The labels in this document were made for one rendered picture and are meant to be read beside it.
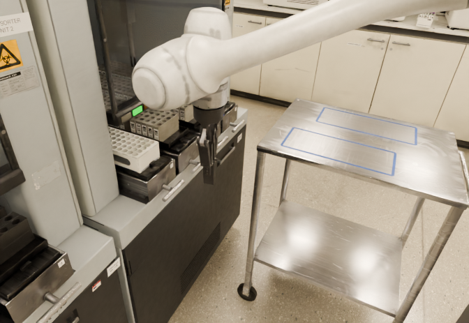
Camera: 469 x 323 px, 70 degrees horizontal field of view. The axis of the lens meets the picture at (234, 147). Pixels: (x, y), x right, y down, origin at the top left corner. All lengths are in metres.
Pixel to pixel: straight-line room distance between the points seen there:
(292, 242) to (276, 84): 2.01
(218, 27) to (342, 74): 2.43
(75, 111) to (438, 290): 1.76
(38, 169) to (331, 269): 1.11
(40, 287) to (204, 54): 0.55
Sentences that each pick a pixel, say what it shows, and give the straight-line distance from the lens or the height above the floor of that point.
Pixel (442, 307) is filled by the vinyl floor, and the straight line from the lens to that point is 1.94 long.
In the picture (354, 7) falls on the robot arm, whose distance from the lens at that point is 0.62.
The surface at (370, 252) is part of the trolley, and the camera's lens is 1.60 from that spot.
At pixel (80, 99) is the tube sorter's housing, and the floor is 1.06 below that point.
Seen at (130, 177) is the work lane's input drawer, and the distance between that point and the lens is 0.98.
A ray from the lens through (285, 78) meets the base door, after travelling 3.21.
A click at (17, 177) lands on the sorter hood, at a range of 0.75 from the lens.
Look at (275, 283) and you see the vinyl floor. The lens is 1.73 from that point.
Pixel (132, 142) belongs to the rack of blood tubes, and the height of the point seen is 0.87.
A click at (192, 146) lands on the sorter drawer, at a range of 1.11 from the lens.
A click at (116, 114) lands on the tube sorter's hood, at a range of 0.89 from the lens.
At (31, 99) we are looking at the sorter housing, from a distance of 0.75.
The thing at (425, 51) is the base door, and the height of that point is 0.73.
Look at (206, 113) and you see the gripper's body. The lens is 0.78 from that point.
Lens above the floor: 1.38
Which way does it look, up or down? 32 degrees down
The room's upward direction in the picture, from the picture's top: 3 degrees clockwise
